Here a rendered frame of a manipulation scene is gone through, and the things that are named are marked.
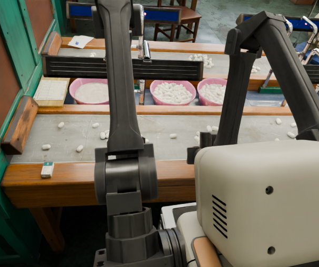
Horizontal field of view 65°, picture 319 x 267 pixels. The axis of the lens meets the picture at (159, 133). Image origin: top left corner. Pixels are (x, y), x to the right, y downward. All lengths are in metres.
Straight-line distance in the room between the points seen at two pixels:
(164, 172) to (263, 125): 0.65
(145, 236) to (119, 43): 0.33
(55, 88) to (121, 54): 1.00
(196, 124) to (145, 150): 0.89
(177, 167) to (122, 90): 0.67
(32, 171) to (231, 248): 0.89
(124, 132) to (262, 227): 0.25
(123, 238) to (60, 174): 0.69
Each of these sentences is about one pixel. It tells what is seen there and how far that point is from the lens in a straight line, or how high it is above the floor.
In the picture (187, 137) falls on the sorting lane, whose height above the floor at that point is 0.74.
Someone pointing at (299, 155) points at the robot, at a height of 1.39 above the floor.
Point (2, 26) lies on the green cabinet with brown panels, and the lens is 1.21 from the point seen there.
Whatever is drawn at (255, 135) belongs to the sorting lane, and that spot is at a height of 0.74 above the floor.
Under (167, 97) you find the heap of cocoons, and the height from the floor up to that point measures 0.74.
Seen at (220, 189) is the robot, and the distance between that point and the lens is 0.33.
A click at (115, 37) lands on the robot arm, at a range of 0.50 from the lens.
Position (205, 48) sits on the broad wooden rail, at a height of 0.76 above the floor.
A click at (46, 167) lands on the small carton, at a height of 0.78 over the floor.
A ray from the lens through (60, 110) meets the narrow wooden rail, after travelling 1.33.
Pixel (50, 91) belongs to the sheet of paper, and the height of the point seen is 0.78.
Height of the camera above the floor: 1.61
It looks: 45 degrees down
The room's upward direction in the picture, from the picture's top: 8 degrees clockwise
